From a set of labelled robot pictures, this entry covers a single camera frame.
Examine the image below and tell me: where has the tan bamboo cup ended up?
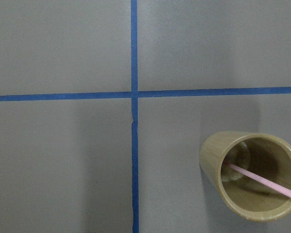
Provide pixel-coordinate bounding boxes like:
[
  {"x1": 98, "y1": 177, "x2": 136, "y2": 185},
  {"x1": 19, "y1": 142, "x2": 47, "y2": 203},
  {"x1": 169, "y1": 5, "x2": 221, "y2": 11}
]
[{"x1": 199, "y1": 131, "x2": 291, "y2": 222}]

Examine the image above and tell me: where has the pink chopstick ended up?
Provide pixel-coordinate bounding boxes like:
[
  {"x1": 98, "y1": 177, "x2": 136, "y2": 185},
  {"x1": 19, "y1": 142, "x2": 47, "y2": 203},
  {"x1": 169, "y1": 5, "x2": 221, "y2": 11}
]
[{"x1": 223, "y1": 162, "x2": 291, "y2": 199}]

